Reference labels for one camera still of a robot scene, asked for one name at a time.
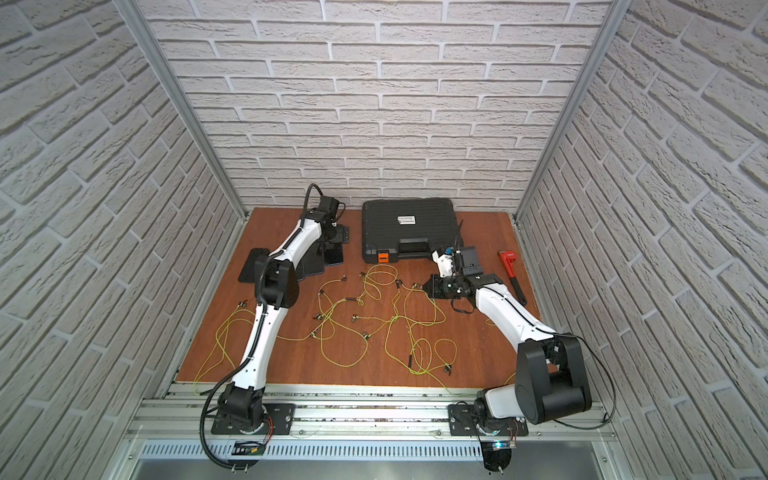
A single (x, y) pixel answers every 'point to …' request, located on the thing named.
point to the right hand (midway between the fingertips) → (429, 287)
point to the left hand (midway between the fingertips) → (342, 234)
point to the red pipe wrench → (508, 258)
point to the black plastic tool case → (400, 229)
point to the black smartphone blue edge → (342, 234)
